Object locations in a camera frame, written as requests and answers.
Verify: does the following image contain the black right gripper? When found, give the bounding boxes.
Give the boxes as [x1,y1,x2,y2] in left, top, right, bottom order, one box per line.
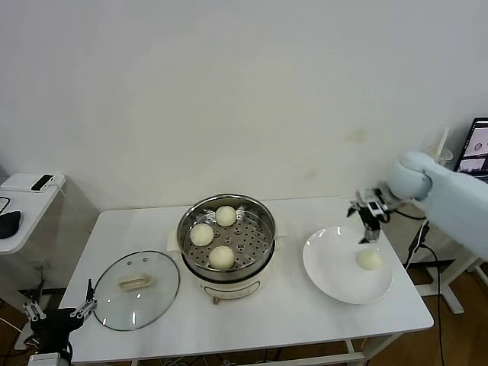
[346,187,396,245]

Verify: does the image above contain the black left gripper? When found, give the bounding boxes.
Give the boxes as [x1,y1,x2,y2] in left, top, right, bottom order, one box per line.
[21,278,98,345]

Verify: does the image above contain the white steamed baozi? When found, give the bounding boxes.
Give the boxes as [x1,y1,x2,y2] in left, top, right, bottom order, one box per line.
[208,246,236,271]
[189,223,215,247]
[214,205,237,228]
[356,249,384,272]

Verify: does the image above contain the round glass lid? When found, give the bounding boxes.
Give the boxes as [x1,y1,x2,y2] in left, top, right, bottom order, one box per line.
[92,250,181,332]

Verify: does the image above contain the stainless steel steamer basket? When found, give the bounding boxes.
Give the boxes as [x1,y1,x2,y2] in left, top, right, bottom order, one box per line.
[177,193,276,281]

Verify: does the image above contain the white round plate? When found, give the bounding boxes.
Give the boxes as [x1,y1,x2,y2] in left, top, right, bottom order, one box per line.
[303,226,394,306]

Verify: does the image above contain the black soft pouch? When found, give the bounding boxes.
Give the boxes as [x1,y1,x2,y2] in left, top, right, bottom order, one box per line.
[0,210,23,239]

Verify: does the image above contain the white side table with phone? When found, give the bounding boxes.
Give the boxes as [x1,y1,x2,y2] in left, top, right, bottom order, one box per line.
[0,172,68,351]

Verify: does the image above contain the white drinking straw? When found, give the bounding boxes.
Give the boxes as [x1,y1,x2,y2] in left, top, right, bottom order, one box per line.
[434,127,451,159]

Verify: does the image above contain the white side table with laptop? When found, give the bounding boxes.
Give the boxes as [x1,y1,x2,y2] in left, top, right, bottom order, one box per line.
[409,197,488,316]

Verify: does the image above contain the white table underframe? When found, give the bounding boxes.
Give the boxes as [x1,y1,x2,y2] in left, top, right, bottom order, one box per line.
[72,331,400,366]

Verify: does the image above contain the black smartphone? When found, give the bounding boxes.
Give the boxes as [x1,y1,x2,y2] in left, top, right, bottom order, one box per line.
[30,174,55,191]

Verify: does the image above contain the dark grey open laptop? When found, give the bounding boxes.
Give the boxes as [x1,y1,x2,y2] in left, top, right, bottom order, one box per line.
[453,117,488,184]

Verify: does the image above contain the flat white box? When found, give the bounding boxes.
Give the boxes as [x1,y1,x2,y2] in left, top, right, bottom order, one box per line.
[1,172,65,193]

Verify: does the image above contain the cream electric cooker base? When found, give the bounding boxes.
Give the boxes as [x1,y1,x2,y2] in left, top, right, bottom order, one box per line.
[166,215,291,307]

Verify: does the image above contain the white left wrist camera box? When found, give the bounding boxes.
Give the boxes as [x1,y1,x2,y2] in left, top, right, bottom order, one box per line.
[27,352,62,366]

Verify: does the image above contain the black and white laptop cable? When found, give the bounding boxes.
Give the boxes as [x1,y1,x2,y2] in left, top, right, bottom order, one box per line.
[403,219,448,366]

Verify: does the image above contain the thin white cable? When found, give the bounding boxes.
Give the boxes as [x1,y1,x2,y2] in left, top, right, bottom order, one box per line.
[52,181,95,234]

